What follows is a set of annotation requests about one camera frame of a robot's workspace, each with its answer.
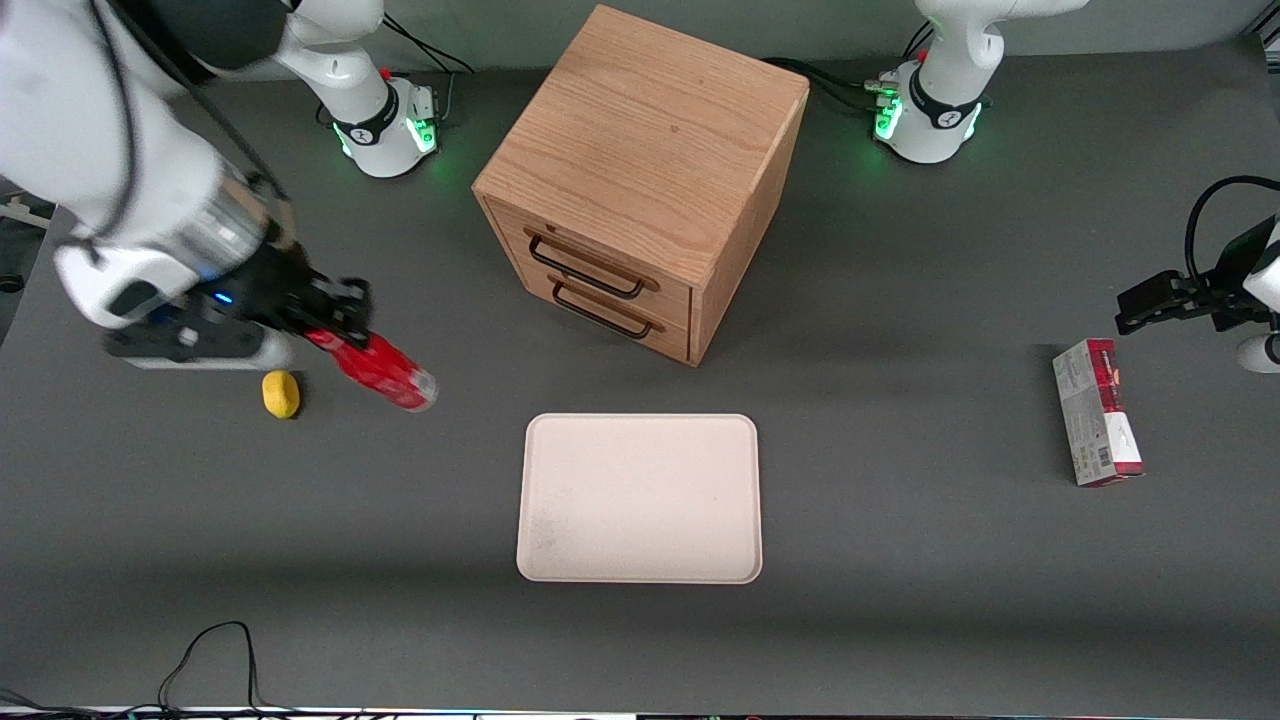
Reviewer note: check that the cream rectangular tray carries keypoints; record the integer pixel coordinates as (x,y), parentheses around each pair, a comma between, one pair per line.
(640,500)

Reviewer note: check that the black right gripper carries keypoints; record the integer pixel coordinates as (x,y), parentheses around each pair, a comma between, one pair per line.
(270,283)

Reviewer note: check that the red and white carton box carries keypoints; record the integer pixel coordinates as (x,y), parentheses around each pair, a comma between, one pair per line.
(1095,410)

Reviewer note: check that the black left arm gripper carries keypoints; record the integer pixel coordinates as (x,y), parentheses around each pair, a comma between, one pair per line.
(1226,281)

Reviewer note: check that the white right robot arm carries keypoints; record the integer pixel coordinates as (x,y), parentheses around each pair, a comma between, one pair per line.
(100,120)

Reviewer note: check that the wooden two-drawer cabinet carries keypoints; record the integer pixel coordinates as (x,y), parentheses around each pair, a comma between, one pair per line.
(640,140)

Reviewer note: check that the yellow lemon toy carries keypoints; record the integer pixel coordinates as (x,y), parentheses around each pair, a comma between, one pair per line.
(281,395)

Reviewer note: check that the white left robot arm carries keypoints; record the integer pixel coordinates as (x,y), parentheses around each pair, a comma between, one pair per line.
(940,120)

